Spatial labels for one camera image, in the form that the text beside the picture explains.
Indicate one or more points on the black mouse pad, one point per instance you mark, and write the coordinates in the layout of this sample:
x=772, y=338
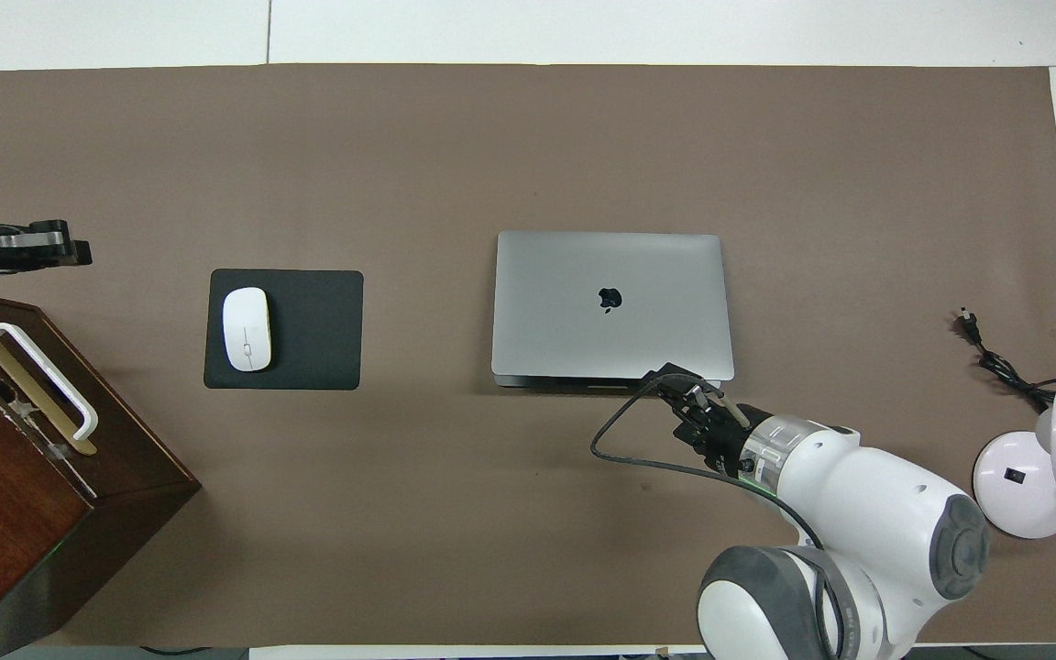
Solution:
x=317, y=330

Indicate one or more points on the white desk lamp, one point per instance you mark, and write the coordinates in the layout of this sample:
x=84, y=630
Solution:
x=1014, y=486

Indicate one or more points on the white computer mouse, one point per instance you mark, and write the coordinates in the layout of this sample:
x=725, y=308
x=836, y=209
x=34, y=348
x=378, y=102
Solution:
x=247, y=325

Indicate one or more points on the brown table mat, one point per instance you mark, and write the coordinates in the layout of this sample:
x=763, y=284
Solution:
x=491, y=137

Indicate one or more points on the dark wooden box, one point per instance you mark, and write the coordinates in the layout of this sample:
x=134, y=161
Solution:
x=15, y=495

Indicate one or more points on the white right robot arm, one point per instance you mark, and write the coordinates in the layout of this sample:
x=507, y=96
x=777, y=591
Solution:
x=876, y=513

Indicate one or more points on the silver laptop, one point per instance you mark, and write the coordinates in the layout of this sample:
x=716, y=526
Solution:
x=565, y=302

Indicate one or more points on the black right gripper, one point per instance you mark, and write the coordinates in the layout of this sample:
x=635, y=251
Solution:
x=711, y=431

